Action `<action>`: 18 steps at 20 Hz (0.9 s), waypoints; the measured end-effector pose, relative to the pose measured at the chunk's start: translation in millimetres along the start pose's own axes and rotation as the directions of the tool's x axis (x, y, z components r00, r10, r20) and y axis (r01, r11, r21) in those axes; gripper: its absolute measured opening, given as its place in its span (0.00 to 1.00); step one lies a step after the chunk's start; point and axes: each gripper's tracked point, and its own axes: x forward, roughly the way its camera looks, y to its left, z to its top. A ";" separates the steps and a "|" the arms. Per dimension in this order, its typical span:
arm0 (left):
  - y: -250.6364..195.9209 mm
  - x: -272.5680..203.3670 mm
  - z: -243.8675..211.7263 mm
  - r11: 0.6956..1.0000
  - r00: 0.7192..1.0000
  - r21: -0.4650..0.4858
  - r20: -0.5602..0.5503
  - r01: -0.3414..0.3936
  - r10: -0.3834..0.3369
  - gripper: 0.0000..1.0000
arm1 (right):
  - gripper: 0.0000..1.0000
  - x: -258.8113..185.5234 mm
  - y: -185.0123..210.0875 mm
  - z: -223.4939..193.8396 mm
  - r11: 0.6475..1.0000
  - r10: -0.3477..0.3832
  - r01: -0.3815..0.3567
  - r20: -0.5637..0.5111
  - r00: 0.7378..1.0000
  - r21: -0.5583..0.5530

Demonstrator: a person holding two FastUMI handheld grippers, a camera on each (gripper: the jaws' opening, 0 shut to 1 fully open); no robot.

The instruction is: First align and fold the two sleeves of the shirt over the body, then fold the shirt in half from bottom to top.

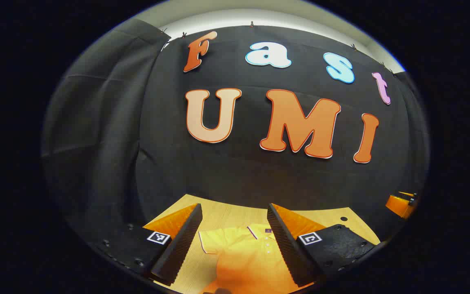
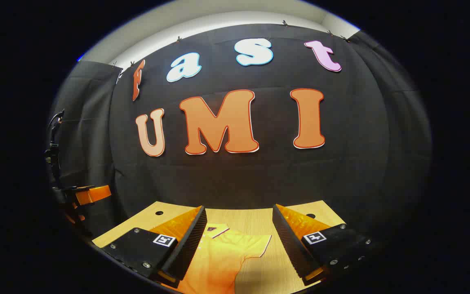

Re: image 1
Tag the dark grey curtain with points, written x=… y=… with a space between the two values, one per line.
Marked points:
x=96 y=143

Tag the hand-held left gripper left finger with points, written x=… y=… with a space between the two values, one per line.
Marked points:
x=184 y=245

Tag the orange T-shirt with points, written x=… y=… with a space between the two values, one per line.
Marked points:
x=243 y=261

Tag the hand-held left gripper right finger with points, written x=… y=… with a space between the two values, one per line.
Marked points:
x=286 y=245

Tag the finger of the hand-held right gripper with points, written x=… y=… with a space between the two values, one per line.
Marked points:
x=398 y=205

